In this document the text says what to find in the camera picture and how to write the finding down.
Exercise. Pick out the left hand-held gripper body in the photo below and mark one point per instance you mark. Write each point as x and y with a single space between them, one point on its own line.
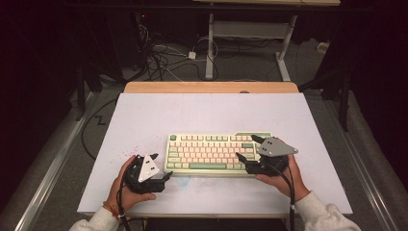
150 187

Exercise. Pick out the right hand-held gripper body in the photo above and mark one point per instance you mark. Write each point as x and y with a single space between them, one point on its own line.
275 147

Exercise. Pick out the cream pink green keyboard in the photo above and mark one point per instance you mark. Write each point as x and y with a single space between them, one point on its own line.
208 154

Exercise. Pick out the person's left hand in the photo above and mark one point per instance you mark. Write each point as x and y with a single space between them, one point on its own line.
133 199

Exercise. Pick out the person's right hand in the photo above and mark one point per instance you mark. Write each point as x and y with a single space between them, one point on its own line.
275 184

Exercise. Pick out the white table mat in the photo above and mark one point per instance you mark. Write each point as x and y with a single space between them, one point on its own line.
208 112

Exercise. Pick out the black metal stand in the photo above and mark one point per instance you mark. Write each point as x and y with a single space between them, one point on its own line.
344 102
80 96

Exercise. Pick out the white power adapter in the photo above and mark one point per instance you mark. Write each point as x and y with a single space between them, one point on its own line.
192 55

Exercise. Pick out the white power strip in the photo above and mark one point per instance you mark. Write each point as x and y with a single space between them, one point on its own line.
323 47

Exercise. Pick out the metal floor rail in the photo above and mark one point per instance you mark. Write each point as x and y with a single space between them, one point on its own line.
362 166
54 166

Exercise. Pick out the white metal desk frame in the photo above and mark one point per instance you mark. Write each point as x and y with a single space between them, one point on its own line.
250 29

